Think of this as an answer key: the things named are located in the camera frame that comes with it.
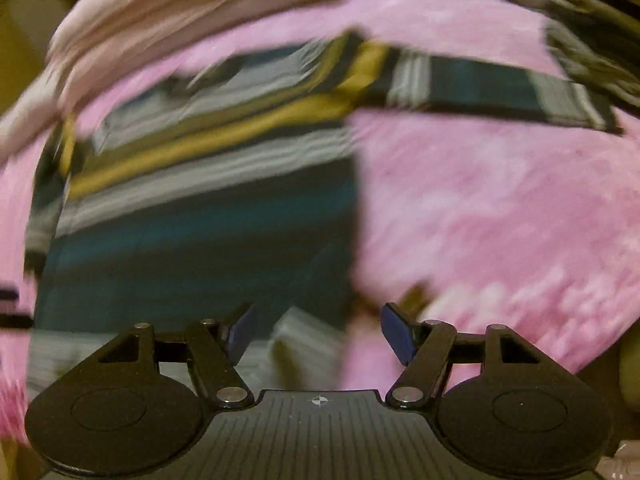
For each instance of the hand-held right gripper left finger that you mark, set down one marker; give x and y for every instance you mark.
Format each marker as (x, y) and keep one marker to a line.
(241, 334)

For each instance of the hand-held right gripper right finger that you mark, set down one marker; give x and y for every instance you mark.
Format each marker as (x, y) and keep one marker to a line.
(397, 332)

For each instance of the striped teal and black shirt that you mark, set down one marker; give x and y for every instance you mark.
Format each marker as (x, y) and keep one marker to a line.
(175, 240)

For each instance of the pile of dark striped clothes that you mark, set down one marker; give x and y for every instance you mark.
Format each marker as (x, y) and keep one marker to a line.
(590, 45)

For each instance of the pink rose print blanket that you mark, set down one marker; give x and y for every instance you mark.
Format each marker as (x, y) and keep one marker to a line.
(475, 185)

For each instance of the beige quilt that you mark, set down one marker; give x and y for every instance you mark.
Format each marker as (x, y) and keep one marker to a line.
(175, 10)

